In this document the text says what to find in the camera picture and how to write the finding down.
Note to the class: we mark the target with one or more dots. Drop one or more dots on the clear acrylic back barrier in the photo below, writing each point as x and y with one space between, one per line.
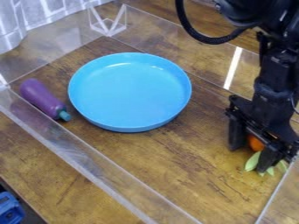
225 65

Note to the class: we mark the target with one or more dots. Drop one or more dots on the clear acrylic barrier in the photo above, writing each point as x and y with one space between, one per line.
225 65
146 204

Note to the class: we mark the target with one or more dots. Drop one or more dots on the blue round plate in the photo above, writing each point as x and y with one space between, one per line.
129 92

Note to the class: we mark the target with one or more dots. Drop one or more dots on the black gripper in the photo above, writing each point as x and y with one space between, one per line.
264 118

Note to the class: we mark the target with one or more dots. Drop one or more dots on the clear acrylic corner bracket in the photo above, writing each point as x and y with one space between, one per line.
105 26

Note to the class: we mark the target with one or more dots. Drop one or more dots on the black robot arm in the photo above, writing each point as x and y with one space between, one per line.
275 19

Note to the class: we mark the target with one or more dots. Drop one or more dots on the blue object at corner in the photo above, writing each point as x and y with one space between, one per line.
10 209

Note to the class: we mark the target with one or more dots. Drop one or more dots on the clear acrylic front barrier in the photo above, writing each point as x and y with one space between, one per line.
146 204

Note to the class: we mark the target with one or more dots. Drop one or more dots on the white sheer curtain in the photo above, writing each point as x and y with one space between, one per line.
22 15

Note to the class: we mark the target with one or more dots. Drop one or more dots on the orange toy carrot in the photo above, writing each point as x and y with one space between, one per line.
256 146

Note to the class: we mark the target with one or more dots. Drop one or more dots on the purple toy eggplant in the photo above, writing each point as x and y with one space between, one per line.
40 97

